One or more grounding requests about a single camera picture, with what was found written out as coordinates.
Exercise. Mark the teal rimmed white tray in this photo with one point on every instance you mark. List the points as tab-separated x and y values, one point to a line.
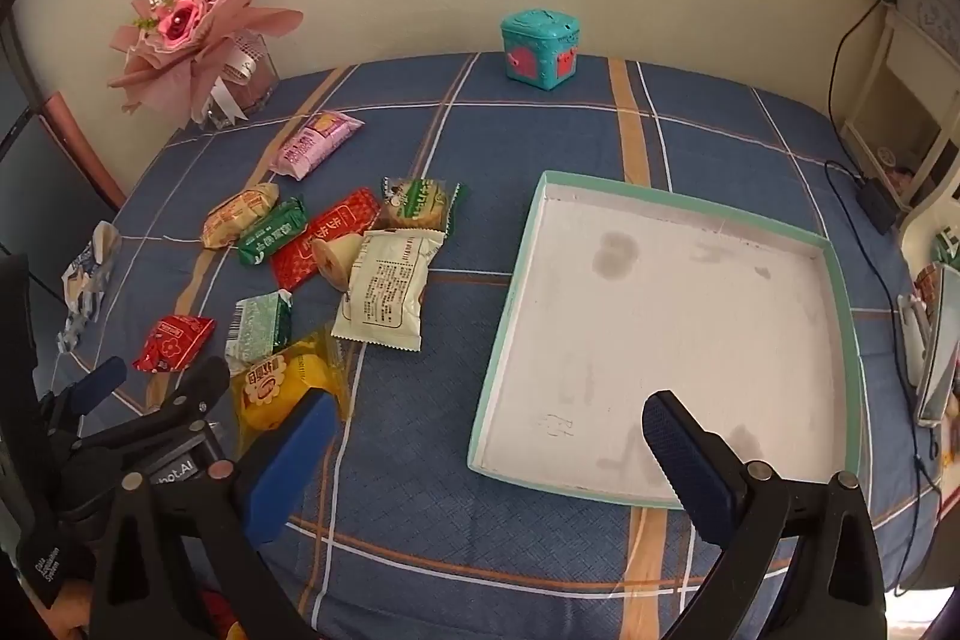
675	325

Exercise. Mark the blue white snack packet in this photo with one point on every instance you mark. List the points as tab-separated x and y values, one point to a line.
86	287

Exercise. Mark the green snack packet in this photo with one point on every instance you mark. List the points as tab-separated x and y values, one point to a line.
274	231

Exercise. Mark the clear glass vase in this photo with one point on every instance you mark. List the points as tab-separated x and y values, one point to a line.
251	78

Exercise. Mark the upright book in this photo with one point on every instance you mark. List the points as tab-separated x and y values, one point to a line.
937	347

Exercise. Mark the cream wooden shelf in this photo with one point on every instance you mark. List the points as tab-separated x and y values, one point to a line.
892	85

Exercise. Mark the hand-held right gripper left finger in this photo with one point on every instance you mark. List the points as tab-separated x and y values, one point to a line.
294	460

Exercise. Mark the blue plaid cloth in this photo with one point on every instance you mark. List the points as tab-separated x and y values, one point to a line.
465	123

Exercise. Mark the pink paper flower bouquet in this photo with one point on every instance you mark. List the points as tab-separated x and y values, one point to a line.
180	21

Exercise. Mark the small clear pastry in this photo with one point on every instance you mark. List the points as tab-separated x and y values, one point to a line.
334	261

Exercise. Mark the tan orange snack packet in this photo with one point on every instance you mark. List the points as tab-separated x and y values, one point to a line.
236	214

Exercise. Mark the yellow snack packet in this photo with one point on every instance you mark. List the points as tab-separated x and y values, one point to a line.
274	389

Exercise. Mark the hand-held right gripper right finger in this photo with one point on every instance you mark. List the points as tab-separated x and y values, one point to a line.
686	460

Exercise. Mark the pink snack packet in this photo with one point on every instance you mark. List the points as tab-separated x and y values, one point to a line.
315	145

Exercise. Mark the large red snack packet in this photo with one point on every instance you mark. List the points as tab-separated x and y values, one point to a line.
334	224

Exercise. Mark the dark grey panel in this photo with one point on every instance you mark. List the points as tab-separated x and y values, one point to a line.
45	175

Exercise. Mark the green striped biscuit packet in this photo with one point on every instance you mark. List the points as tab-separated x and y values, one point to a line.
416	201

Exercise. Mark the small green white packet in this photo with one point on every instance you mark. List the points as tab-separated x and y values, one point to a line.
259	329

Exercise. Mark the small red snack packet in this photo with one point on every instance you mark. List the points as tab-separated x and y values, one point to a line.
174	344

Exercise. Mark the cream white snack packet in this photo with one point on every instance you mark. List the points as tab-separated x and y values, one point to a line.
386	291

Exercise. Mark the black power adapter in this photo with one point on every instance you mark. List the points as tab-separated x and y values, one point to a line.
877	205

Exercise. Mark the teal toy box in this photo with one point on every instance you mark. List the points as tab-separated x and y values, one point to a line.
540	48

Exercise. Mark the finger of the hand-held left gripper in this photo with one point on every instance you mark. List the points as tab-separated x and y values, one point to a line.
99	383
196	389

